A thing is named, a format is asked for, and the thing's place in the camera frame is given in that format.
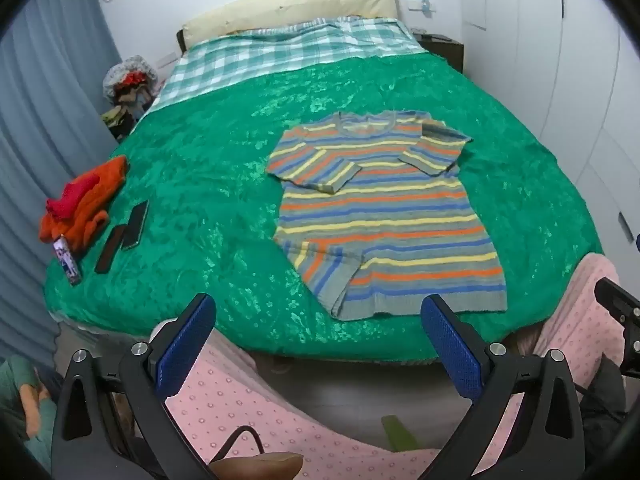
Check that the large black phone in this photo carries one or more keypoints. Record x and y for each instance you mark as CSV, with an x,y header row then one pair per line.
x,y
136,225

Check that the pile of clothes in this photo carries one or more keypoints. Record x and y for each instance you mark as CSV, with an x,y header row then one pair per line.
x,y
127,95

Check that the small printed can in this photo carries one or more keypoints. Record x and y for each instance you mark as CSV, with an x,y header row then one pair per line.
x,y
67,260

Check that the striped knit shirt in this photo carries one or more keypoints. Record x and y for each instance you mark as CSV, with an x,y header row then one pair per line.
x,y
380,220

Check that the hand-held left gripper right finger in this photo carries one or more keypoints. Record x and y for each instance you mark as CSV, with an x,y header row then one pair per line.
x,y
452,347

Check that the person's left hand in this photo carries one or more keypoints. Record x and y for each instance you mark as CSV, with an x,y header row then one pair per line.
x,y
257,466

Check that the grey curtain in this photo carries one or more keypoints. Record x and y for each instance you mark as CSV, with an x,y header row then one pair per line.
x,y
45,110

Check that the green slipper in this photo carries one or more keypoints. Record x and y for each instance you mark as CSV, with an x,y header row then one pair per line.
x,y
400,432

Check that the white wardrobe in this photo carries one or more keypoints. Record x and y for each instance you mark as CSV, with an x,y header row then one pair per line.
x,y
565,85

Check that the green checked bed sheet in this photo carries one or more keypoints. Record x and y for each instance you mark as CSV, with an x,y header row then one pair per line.
x,y
280,55

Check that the orange cloth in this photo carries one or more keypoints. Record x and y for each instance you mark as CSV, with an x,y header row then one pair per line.
x,y
95,210

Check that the dark wooden nightstand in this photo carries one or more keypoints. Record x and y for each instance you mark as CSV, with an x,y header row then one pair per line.
x,y
442,45

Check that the pink dotted pants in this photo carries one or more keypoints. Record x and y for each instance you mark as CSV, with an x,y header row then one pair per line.
x,y
280,410

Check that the green bedspread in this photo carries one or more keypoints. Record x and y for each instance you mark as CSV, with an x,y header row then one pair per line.
x,y
210,170

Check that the red cloth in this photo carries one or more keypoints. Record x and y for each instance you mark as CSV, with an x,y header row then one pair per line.
x,y
70,200

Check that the cream pillow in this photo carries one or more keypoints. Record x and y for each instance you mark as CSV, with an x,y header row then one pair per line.
x,y
295,7

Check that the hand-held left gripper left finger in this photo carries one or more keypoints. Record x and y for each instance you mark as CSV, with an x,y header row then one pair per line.
x,y
185,345

